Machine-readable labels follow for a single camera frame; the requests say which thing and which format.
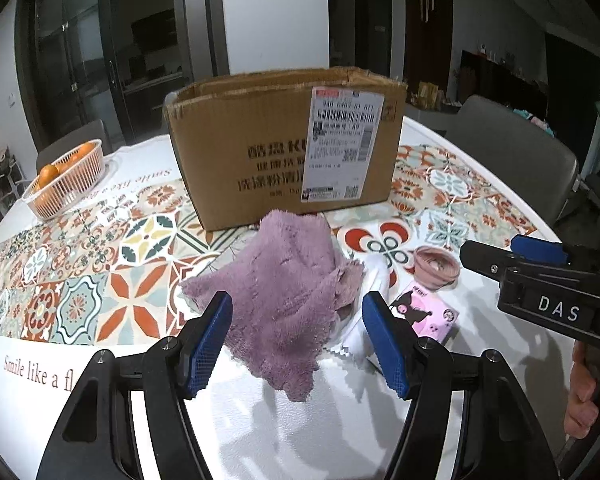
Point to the dark sideboard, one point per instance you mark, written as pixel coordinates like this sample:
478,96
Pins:
505,85

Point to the white zigzag-edged cloth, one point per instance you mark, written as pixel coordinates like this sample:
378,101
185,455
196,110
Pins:
352,342

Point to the white storage shelf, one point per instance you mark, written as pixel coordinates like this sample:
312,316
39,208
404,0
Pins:
2,180

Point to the purple fluffy towel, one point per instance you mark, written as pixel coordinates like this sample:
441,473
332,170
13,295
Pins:
280,285

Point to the patterned tablecloth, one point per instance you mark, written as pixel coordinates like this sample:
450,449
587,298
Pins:
145,240

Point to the orange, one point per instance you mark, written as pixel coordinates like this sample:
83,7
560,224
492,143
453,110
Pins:
47,175
82,151

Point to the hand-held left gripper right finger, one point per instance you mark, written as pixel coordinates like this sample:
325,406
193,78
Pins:
387,345

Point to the grey chair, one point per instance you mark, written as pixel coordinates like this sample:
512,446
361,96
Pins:
77,135
510,160

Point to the pink tissue packet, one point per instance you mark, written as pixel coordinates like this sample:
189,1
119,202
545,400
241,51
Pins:
430,320

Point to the wall switch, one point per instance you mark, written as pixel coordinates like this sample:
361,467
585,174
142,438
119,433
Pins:
11,98

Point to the person's right hand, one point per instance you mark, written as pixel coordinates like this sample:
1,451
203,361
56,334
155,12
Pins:
580,385

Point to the white low cabinet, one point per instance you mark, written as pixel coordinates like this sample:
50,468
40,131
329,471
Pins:
430,116

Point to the white plastic basket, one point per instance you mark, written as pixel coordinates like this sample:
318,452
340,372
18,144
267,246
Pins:
75,185

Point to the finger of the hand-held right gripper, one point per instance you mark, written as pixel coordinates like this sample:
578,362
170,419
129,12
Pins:
537,250
485,257

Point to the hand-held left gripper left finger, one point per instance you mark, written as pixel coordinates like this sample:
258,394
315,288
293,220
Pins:
207,345

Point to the colourful clothes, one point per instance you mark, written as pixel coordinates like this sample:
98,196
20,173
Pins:
537,120

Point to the dark curtain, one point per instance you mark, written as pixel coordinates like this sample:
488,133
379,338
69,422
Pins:
575,75

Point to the dark wooden wardrobe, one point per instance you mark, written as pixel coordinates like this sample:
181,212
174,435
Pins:
427,25

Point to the dark sliding glass door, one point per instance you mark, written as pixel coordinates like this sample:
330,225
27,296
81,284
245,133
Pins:
80,60

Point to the brown cardboard box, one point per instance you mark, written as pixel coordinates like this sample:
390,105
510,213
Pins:
250,160

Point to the yellow packages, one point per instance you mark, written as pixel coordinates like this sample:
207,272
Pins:
429,95

